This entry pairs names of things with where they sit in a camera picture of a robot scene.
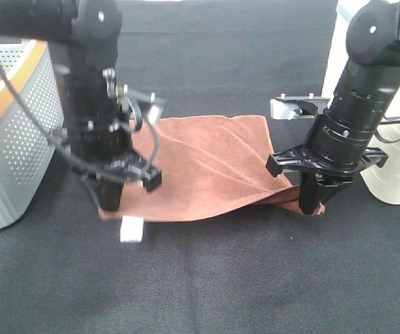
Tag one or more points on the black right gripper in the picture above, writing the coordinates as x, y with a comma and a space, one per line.
320, 180

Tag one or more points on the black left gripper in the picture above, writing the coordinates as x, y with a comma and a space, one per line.
108, 176

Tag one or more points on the brown microfibre towel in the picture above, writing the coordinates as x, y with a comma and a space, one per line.
211, 165

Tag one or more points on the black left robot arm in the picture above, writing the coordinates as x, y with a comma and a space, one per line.
99, 115

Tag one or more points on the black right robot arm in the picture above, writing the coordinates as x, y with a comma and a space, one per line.
337, 146

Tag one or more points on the white basket with grey rim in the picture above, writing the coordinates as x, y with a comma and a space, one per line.
383, 183

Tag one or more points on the black fabric table mat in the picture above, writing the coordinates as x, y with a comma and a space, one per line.
260, 269

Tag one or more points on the grey basket with orange rim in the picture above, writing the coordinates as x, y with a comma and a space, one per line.
24, 152

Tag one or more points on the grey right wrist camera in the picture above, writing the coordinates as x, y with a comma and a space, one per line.
286, 107

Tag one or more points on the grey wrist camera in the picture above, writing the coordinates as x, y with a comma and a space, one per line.
145, 106
286, 107

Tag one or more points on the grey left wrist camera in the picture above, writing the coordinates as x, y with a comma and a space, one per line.
145, 106

